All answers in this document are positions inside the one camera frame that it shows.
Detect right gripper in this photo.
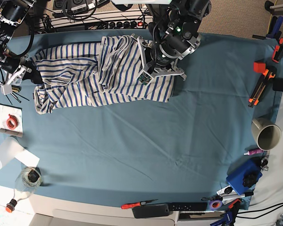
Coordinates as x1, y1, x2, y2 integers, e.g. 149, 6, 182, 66
0, 55, 42, 95

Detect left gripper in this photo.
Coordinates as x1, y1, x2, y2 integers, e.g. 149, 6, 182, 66
131, 34, 187, 85

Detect blue white striped T-shirt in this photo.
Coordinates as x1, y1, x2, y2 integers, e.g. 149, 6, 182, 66
32, 35, 175, 114

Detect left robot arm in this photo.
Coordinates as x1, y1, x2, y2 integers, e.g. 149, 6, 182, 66
132, 0, 211, 86

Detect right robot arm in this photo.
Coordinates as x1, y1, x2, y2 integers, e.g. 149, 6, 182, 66
0, 0, 43, 95

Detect black zip ties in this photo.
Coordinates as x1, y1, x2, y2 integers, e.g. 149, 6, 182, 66
0, 81, 30, 105

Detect red tape roll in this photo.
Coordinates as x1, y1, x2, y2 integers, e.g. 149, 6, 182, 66
6, 114, 18, 130

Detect black power strip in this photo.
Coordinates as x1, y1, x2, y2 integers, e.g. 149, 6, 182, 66
95, 21, 148, 30

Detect blue table cloth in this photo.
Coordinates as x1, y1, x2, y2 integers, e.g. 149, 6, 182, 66
0, 29, 283, 210

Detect clear glass bottle orange cap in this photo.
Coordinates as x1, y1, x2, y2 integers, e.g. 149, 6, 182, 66
6, 167, 42, 213

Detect small orange cube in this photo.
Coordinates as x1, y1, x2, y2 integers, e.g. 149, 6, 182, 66
253, 61, 266, 73

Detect orange black utility knife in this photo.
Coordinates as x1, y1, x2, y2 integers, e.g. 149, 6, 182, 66
248, 66, 277, 108

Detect pink white small tube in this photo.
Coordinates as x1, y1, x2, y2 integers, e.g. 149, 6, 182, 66
244, 148, 264, 155

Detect black square block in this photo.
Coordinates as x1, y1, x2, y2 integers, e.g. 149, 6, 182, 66
272, 78, 283, 92

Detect beige ceramic mug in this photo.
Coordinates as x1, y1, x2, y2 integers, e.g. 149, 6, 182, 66
251, 118, 282, 151

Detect black smartphone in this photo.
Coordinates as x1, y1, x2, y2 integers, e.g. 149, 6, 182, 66
132, 203, 170, 219

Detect blue clamp top right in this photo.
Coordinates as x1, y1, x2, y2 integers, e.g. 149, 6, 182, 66
252, 16, 283, 40

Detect orange black clamp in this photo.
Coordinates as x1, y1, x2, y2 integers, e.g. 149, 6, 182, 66
272, 38, 283, 63

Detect blue box with black knob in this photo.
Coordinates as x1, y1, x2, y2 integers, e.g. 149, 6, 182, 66
226, 159, 262, 195

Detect black remote control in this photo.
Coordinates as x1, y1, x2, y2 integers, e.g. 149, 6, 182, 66
168, 202, 208, 211

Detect black marker pen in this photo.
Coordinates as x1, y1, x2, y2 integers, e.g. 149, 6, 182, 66
222, 192, 254, 202

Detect purple tape roll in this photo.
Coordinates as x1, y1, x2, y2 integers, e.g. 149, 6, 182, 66
209, 200, 223, 211

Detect blue black spring clamp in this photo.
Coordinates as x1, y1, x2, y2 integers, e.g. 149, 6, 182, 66
210, 199, 241, 226

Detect black looping cable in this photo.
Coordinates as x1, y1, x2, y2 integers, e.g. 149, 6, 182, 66
62, 0, 97, 22

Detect red handled screwdriver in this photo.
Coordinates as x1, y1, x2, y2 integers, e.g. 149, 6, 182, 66
121, 199, 157, 210

